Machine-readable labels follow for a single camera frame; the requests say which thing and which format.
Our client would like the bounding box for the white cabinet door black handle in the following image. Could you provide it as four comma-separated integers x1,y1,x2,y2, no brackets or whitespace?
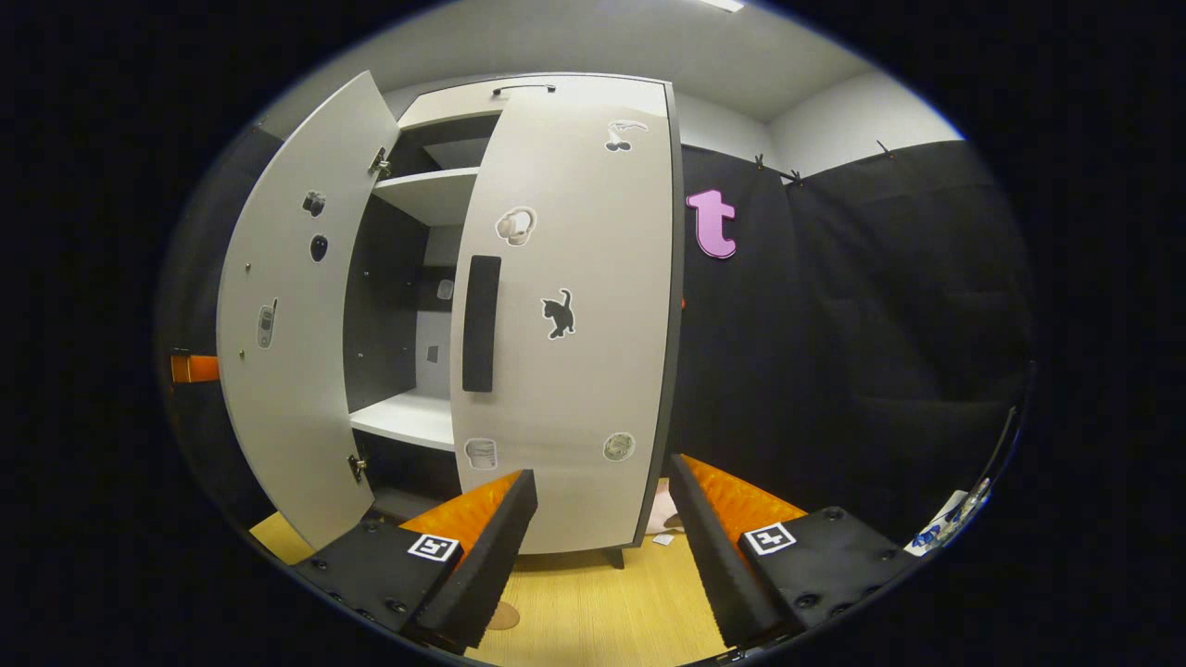
449,85,677,557

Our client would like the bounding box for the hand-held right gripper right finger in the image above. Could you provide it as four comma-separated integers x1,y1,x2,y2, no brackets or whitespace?
667,452,923,649

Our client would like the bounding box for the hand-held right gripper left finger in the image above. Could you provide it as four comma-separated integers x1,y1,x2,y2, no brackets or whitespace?
292,468,540,649

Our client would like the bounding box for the pink plush toy with face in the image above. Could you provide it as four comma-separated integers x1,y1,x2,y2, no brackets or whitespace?
646,479,684,535

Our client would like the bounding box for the white cabinet door with hinges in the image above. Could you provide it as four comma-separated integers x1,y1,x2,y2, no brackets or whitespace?
216,71,401,552

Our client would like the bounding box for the black backdrop cloth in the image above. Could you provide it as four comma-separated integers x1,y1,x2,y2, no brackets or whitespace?
156,125,1037,547

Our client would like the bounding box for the white and grey cabinet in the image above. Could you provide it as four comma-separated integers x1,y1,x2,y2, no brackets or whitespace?
343,72,687,571

